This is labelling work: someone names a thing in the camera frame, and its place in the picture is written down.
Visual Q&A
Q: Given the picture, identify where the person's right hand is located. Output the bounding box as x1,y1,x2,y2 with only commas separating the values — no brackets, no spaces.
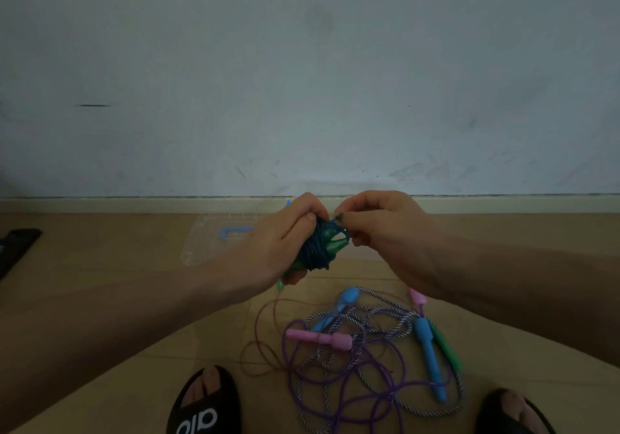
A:
333,190,447,300

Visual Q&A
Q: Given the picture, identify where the person's left hand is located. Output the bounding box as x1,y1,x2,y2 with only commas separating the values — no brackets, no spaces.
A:
233,192,331,292

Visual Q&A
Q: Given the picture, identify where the person's right forearm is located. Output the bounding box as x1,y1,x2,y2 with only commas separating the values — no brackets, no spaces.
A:
429,235,620,369

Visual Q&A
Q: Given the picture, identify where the person's left forearm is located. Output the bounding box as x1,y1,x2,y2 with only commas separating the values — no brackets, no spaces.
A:
0,252,264,434

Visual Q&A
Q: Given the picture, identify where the person's left foot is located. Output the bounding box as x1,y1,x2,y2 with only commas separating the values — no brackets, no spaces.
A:
188,367,228,412

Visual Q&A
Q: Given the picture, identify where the person's foot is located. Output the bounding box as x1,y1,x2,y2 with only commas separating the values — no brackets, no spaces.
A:
499,391,553,434
188,367,228,412

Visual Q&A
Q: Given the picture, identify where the black left slipper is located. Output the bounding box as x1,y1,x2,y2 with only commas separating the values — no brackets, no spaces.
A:
166,365,242,434

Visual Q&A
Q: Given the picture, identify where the black slipper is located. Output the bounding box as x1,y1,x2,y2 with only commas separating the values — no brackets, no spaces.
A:
474,388,559,434
166,365,242,434

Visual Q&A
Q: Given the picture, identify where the black right slipper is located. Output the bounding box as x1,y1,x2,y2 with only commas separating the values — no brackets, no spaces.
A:
474,388,559,434

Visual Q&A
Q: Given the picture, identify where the person's right foot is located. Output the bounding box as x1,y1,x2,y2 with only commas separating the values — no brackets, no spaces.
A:
499,391,553,434

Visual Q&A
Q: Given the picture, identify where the black flat object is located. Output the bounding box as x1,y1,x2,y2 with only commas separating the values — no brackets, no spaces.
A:
0,228,43,282

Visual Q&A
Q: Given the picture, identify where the clear plastic box, blue handle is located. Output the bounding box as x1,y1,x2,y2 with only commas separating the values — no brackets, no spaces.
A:
180,200,293,268

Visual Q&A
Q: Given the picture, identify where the pink-handled jump rope, purple cord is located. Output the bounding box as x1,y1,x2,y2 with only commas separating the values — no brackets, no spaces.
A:
283,287,428,434

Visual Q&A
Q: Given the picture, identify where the blue-handled jump rope, striped cord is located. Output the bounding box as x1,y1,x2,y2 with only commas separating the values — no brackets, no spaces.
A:
290,287,467,434

